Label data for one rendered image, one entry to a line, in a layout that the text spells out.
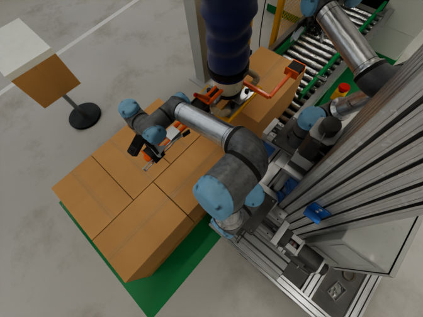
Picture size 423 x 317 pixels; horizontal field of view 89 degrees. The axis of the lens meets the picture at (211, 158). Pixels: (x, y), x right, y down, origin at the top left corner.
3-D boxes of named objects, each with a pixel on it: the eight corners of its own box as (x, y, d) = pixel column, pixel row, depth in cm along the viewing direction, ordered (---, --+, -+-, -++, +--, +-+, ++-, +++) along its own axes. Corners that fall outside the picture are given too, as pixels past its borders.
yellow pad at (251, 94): (249, 82, 141) (250, 76, 136) (262, 88, 138) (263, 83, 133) (216, 116, 132) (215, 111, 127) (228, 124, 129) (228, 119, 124)
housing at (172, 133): (173, 128, 118) (171, 124, 114) (182, 135, 116) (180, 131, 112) (164, 137, 116) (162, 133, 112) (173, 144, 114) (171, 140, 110)
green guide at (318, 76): (379, 8, 236) (385, -1, 228) (389, 12, 233) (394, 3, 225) (296, 99, 194) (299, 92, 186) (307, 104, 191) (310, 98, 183)
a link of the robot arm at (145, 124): (172, 118, 75) (152, 102, 78) (147, 139, 72) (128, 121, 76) (176, 130, 82) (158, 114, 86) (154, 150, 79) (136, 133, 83)
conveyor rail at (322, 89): (378, 24, 247) (389, 7, 230) (383, 26, 245) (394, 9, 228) (253, 165, 187) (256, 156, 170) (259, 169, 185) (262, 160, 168)
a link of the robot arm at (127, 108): (125, 119, 74) (111, 105, 77) (137, 134, 84) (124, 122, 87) (143, 105, 76) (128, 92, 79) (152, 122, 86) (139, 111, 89)
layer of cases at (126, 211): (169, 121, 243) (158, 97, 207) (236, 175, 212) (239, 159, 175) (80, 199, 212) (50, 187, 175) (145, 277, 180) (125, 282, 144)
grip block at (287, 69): (291, 65, 130) (293, 58, 126) (303, 72, 128) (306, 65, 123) (283, 73, 128) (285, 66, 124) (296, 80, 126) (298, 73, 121)
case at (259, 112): (255, 82, 206) (260, 45, 169) (291, 102, 194) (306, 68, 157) (214, 124, 190) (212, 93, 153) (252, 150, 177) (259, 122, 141)
